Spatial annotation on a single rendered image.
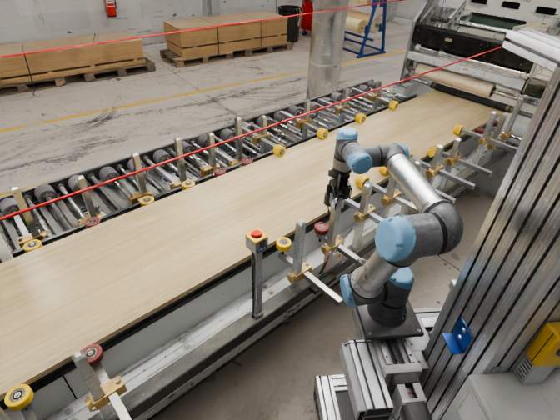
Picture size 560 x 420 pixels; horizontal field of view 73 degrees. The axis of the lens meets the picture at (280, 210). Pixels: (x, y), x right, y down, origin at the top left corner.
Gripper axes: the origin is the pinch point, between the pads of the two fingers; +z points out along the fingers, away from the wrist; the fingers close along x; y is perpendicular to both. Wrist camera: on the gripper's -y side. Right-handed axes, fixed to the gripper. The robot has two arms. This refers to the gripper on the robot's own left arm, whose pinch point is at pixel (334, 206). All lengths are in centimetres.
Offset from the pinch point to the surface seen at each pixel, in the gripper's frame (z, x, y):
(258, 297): 47, -32, 7
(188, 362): 62, -64, 28
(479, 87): 26, 188, -212
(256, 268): 27.1, -33.1, 7.4
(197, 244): 42, -62, -26
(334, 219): 25.7, 7.9, -22.9
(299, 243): 27.5, -11.9, -8.0
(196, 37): 84, -114, -637
